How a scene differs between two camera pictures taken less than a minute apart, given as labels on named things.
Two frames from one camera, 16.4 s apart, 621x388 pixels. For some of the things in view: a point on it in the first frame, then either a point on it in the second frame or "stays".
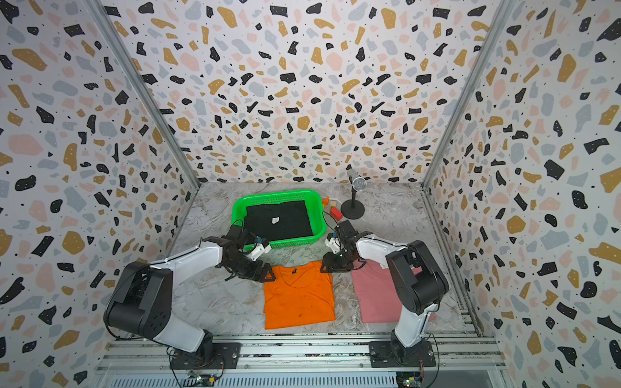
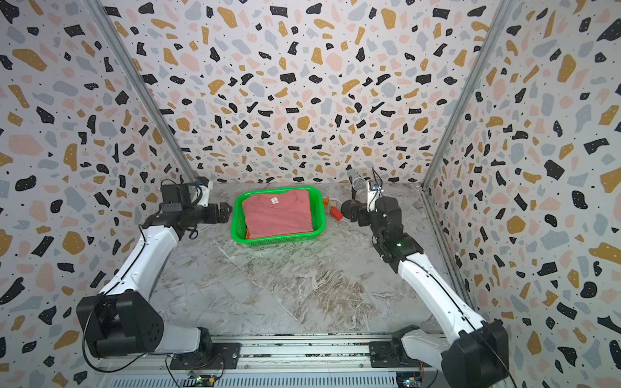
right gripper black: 329,265 -> 363,221
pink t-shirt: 375,297 -> 275,213
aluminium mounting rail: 452,354 stays
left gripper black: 259,274 -> 213,217
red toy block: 336,213 stays
